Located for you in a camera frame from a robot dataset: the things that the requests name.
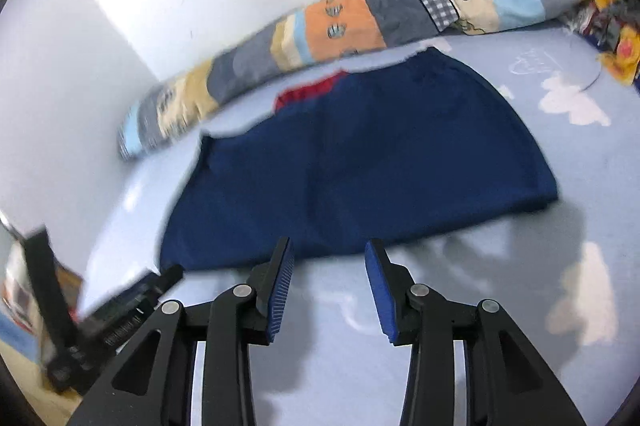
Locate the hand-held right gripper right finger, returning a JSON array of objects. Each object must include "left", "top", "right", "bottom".
[{"left": 364, "top": 238, "right": 588, "bottom": 426}]

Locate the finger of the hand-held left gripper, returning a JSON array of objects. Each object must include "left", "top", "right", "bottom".
[
  {"left": 24, "top": 226, "right": 76, "bottom": 352},
  {"left": 142, "top": 264, "right": 185, "bottom": 304}
]

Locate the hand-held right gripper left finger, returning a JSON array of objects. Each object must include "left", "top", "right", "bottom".
[{"left": 65, "top": 236, "right": 296, "bottom": 426}]

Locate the navy blue work jacket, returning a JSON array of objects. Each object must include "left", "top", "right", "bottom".
[{"left": 159, "top": 47, "right": 560, "bottom": 272}]

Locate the wooden cabinet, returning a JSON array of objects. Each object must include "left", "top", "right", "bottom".
[{"left": 52, "top": 263, "right": 85, "bottom": 312}]

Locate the light blue cloud bed sheet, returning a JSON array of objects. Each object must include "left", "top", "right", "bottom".
[{"left": 70, "top": 13, "right": 640, "bottom": 426}]

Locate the rolled patchwork quilt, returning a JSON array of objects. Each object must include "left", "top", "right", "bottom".
[{"left": 116, "top": 0, "right": 616, "bottom": 162}]

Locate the colourful printed cloth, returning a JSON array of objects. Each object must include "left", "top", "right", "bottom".
[{"left": 560, "top": 0, "right": 640, "bottom": 87}]

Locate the grey cable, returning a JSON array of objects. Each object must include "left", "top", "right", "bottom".
[{"left": 562, "top": 28, "right": 606, "bottom": 92}]

